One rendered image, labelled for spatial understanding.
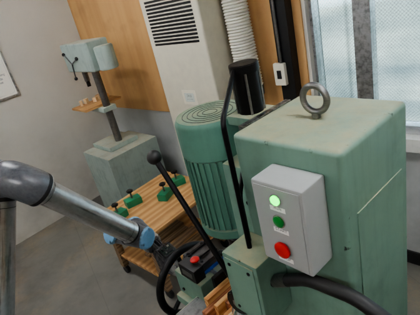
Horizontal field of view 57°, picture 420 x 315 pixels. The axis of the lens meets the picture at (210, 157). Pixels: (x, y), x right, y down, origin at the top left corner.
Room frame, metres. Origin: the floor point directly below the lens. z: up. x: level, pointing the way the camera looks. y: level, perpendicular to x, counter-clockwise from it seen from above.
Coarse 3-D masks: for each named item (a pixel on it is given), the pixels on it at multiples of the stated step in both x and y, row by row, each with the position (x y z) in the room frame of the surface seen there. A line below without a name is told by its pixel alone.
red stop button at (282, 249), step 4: (276, 244) 0.50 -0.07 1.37; (280, 244) 0.50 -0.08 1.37; (284, 244) 0.50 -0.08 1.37; (276, 248) 0.50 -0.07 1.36; (280, 248) 0.50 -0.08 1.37; (284, 248) 0.49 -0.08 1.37; (288, 248) 0.49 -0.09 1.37; (280, 252) 0.50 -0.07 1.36; (284, 252) 0.49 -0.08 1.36; (288, 252) 0.49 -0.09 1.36; (280, 256) 0.50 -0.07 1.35; (284, 256) 0.49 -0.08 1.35; (288, 256) 0.49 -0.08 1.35
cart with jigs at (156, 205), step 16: (160, 176) 2.67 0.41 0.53; (176, 176) 2.49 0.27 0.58; (128, 192) 2.31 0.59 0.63; (144, 192) 2.46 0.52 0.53; (160, 192) 2.31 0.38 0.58; (192, 192) 2.29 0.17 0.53; (112, 208) 2.35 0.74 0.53; (128, 208) 2.28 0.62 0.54; (144, 208) 2.24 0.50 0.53; (160, 208) 2.19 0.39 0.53; (176, 208) 2.14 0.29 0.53; (160, 224) 2.00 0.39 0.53; (176, 224) 2.47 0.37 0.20; (192, 224) 2.44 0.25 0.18; (176, 240) 2.27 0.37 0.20; (192, 240) 2.22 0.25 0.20; (224, 240) 2.30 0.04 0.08; (128, 256) 2.25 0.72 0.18; (144, 256) 2.20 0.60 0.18; (128, 272) 2.29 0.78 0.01
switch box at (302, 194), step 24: (288, 168) 0.55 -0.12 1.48; (264, 192) 0.52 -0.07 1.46; (288, 192) 0.48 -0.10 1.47; (312, 192) 0.48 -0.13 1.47; (264, 216) 0.53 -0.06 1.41; (288, 216) 0.49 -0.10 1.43; (312, 216) 0.48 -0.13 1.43; (264, 240) 0.54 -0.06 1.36; (288, 240) 0.49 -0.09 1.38; (312, 240) 0.47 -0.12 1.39; (288, 264) 0.50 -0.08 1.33; (312, 264) 0.47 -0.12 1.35
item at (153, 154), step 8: (152, 152) 0.82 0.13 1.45; (152, 160) 0.81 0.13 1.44; (160, 160) 0.82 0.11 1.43; (160, 168) 0.81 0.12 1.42; (168, 176) 0.80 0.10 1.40; (168, 184) 0.79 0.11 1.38; (176, 192) 0.78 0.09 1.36; (184, 200) 0.78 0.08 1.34; (184, 208) 0.76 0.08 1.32; (192, 216) 0.75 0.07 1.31; (200, 224) 0.75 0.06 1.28; (200, 232) 0.74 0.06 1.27; (208, 240) 0.73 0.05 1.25; (216, 256) 0.71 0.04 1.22; (224, 264) 0.70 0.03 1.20; (224, 272) 0.69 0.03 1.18; (232, 296) 0.66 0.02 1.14; (232, 304) 0.66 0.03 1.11; (240, 312) 0.65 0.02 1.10
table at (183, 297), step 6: (180, 294) 1.00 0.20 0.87; (186, 294) 0.99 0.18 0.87; (180, 300) 0.99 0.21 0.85; (186, 300) 0.96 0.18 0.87; (192, 300) 0.93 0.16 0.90; (198, 300) 0.92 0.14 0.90; (186, 306) 0.91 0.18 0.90; (192, 306) 0.90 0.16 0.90; (198, 306) 0.89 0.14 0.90; (204, 306) 0.89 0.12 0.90; (180, 312) 0.89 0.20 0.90; (186, 312) 0.88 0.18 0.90; (192, 312) 0.88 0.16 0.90; (198, 312) 0.87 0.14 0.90
